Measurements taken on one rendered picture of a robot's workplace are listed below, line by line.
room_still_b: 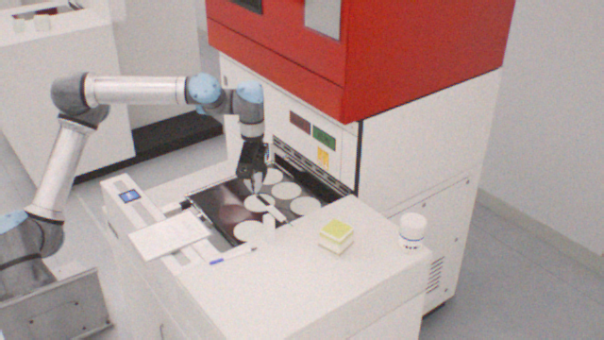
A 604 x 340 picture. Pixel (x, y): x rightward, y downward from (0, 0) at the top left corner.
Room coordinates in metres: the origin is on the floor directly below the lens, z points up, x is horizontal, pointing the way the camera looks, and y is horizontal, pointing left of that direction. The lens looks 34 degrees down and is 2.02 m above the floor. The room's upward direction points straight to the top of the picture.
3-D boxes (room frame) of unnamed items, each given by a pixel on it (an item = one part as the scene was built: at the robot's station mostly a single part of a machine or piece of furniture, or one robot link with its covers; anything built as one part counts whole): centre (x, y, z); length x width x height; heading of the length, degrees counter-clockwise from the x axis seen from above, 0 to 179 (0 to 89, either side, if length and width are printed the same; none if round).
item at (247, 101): (1.47, 0.14, 1.29); 0.09 x 0.08 x 0.11; 86
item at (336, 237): (1.21, -0.11, 1.00); 0.07 x 0.07 x 0.07; 52
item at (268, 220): (1.26, 0.07, 1.03); 0.06 x 0.04 x 0.13; 127
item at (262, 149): (1.47, 0.13, 1.13); 0.09 x 0.08 x 0.12; 169
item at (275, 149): (1.65, -0.04, 0.89); 0.44 x 0.02 x 0.10; 37
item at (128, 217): (1.35, 0.45, 0.89); 0.55 x 0.09 x 0.14; 37
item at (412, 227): (1.22, -0.32, 1.01); 0.07 x 0.07 x 0.10
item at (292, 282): (1.15, -0.03, 0.89); 0.62 x 0.35 x 0.14; 127
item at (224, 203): (1.52, 0.12, 0.90); 0.34 x 0.34 x 0.01; 37
